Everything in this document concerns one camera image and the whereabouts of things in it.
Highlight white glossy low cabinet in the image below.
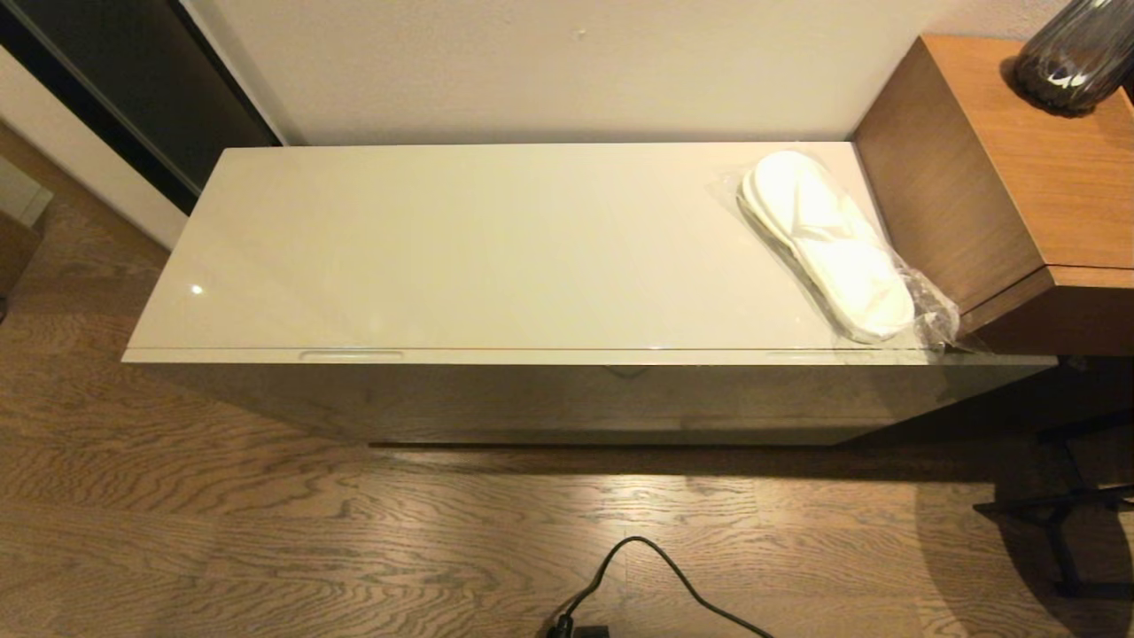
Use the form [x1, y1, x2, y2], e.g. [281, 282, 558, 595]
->
[122, 142, 1057, 446]

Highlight brown wooden side cabinet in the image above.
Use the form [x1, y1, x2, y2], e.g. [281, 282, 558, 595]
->
[850, 34, 1134, 357]

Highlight black power cable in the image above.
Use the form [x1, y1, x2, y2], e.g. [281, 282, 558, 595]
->
[545, 536, 776, 638]

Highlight white door frame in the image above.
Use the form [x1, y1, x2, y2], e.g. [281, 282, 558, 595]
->
[0, 44, 191, 251]

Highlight black metal stand legs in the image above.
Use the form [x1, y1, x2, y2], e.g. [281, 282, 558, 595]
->
[973, 408, 1134, 599]

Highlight black sliding door panel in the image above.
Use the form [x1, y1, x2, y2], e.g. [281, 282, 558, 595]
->
[0, 0, 283, 215]

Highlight dark ribbed glass vase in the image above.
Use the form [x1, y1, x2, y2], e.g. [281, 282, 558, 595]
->
[1013, 0, 1134, 118]

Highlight white slippers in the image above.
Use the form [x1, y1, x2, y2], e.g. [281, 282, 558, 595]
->
[709, 149, 962, 354]

